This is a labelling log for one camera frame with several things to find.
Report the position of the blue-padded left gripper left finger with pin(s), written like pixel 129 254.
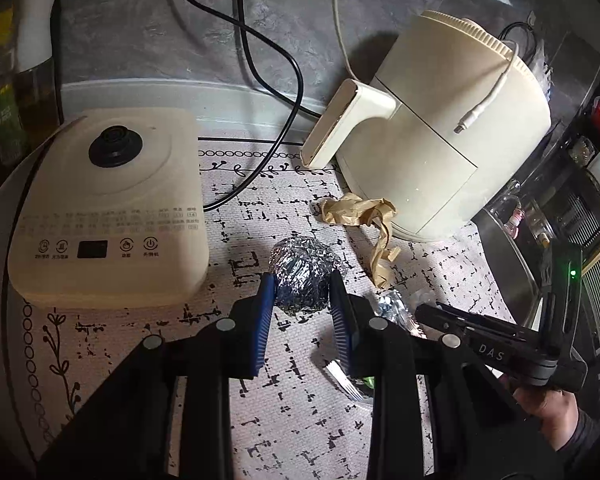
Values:
pixel 255 316

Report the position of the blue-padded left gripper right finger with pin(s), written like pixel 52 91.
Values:
pixel 350 317

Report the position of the colourful foil snack wrapper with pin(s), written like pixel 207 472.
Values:
pixel 393 310

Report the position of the aluminium foil ball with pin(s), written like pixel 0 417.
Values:
pixel 302 266

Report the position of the person's right hand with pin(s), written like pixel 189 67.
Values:
pixel 557 410

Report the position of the stainless steel sink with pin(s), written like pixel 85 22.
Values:
pixel 515 281

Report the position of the torn brown paper scrap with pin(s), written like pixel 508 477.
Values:
pixel 353 210

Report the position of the patterned pink counter mat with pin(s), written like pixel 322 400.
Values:
pixel 291 422

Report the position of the black dish rack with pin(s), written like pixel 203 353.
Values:
pixel 560 195

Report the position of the beige induction cooker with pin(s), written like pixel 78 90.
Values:
pixel 113 217

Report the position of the cream air fryer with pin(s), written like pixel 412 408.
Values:
pixel 449 117

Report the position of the oil bottle with white cap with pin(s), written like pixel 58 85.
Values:
pixel 35 84

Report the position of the green label sauce bottle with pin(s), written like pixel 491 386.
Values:
pixel 13 138

